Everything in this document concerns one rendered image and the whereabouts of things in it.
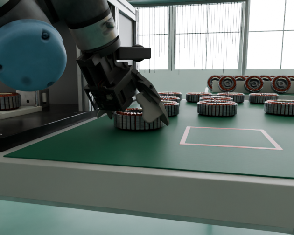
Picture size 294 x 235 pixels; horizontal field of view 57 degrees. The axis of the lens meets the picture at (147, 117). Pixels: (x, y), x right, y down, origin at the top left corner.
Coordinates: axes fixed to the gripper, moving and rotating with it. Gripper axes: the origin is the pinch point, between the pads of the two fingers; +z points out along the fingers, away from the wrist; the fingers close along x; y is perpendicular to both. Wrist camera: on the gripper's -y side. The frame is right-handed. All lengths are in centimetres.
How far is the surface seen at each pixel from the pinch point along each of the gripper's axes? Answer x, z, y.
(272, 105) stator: 23.0, 17.9, -29.3
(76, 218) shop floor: -84, 96, -6
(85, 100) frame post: -17.5, -2.3, -2.9
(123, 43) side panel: -25.9, -1.0, -36.1
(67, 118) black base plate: -13.8, -4.7, 6.7
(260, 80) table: 4, 66, -110
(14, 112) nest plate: -25.0, -8.8, 10.6
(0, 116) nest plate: -23.7, -10.8, 14.0
